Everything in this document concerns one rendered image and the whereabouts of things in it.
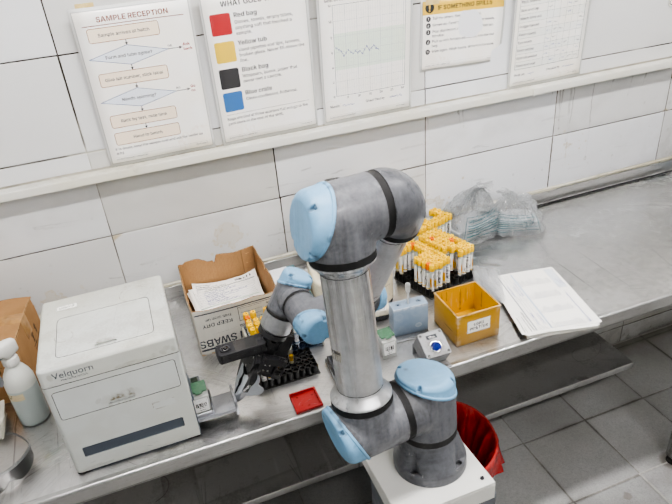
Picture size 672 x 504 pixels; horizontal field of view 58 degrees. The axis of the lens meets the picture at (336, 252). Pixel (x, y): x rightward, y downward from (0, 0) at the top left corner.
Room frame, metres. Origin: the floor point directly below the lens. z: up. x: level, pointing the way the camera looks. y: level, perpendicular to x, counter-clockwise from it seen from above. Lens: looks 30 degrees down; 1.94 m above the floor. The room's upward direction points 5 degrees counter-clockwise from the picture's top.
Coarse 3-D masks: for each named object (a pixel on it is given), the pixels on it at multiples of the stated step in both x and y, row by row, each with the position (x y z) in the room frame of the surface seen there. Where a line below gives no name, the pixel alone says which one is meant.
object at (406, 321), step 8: (392, 304) 1.36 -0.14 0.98; (400, 304) 1.35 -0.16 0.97; (408, 304) 1.35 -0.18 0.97; (416, 304) 1.35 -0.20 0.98; (424, 304) 1.35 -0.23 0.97; (392, 312) 1.33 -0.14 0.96; (400, 312) 1.33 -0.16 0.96; (408, 312) 1.34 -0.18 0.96; (416, 312) 1.34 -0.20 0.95; (424, 312) 1.35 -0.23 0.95; (392, 320) 1.34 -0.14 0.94; (400, 320) 1.33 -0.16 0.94; (408, 320) 1.34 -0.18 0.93; (416, 320) 1.34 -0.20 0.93; (424, 320) 1.35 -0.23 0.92; (392, 328) 1.34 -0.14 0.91; (400, 328) 1.33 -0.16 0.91; (408, 328) 1.34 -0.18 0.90; (416, 328) 1.34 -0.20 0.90; (424, 328) 1.35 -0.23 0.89; (400, 336) 1.33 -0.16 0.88; (408, 336) 1.33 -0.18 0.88; (416, 336) 1.32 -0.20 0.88
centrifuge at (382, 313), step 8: (312, 272) 1.54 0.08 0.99; (392, 272) 1.52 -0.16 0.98; (392, 280) 1.51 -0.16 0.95; (312, 288) 1.54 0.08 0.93; (320, 288) 1.46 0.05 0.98; (392, 288) 1.51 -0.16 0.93; (392, 296) 1.51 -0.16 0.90; (376, 312) 1.42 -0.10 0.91; (384, 312) 1.42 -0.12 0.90; (376, 320) 1.42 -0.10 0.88
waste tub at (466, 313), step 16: (448, 288) 1.41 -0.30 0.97; (464, 288) 1.42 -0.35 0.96; (480, 288) 1.40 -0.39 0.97; (448, 304) 1.41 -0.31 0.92; (464, 304) 1.42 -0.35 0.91; (480, 304) 1.40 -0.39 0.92; (496, 304) 1.32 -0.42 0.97; (448, 320) 1.32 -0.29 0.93; (464, 320) 1.28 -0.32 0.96; (480, 320) 1.29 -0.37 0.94; (496, 320) 1.31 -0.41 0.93; (448, 336) 1.32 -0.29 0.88; (464, 336) 1.28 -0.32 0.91; (480, 336) 1.29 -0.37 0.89
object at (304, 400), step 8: (296, 392) 1.15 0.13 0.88; (304, 392) 1.15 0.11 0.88; (312, 392) 1.15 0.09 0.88; (296, 400) 1.12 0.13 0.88; (304, 400) 1.12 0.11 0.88; (312, 400) 1.12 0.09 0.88; (320, 400) 1.11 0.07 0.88; (296, 408) 1.09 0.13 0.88; (304, 408) 1.09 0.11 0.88; (312, 408) 1.09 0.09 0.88
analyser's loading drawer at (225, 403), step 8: (208, 392) 1.11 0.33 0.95; (232, 392) 1.11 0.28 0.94; (216, 400) 1.11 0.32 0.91; (224, 400) 1.11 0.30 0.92; (232, 400) 1.10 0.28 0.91; (216, 408) 1.08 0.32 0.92; (224, 408) 1.08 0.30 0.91; (232, 408) 1.08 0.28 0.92; (200, 416) 1.05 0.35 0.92; (208, 416) 1.06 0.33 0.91; (216, 416) 1.06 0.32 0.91
